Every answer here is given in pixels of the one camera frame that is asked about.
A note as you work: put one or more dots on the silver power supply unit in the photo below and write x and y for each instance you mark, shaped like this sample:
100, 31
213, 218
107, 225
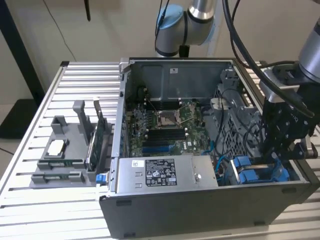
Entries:
185, 172

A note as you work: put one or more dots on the blue case latch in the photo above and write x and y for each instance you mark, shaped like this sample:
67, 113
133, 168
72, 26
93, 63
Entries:
99, 180

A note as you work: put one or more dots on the green motherboard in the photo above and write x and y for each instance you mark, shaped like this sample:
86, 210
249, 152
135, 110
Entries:
197, 140

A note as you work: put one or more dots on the blue expansion slot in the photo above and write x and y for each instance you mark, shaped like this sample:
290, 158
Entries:
156, 150

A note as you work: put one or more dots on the silver CPU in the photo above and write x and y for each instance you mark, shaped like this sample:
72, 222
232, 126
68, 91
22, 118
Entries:
56, 147

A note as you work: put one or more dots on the perforated grey metal cage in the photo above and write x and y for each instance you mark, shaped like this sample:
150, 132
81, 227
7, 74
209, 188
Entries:
232, 140

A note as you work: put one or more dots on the CPU socket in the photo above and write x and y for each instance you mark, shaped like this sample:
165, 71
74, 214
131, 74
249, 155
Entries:
166, 118

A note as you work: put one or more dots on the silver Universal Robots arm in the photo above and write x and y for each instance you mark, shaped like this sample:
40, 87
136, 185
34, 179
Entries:
175, 32

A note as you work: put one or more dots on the black hanging rod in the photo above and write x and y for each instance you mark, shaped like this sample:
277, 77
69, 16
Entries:
87, 10

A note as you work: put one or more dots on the disk bay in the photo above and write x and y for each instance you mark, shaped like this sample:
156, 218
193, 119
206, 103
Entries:
233, 172

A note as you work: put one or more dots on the black expansion slot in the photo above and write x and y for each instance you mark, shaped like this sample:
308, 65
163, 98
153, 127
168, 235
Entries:
156, 143

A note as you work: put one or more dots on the dark grey PC case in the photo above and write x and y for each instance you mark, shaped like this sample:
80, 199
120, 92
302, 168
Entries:
175, 215

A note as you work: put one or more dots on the green RAM stick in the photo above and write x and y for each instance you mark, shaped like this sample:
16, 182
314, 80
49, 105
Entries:
61, 164
57, 178

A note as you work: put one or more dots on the grey parts rack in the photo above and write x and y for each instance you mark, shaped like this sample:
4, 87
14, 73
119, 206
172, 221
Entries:
75, 155

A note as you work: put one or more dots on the green graphics card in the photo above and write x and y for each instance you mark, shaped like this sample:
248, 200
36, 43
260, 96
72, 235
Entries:
98, 140

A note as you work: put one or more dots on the black RAM slot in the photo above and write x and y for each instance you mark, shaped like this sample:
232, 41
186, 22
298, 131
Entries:
165, 138
165, 133
165, 130

